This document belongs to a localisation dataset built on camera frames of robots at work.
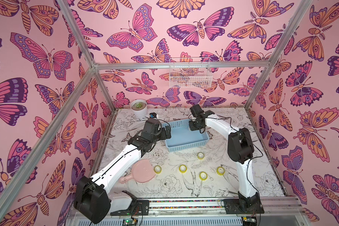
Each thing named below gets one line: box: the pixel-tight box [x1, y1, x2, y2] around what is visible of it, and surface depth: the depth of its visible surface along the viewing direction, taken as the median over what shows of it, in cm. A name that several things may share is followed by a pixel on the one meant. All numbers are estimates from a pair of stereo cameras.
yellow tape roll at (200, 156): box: [197, 152, 205, 160], surface depth 94 cm
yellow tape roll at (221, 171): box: [216, 166, 226, 176], surface depth 87 cm
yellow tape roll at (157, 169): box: [153, 165, 163, 175], surface depth 89 cm
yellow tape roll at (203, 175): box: [198, 171, 208, 181], surface depth 85 cm
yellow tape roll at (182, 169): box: [178, 164, 188, 174], surface depth 88 cm
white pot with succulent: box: [129, 98, 148, 118], surface depth 109 cm
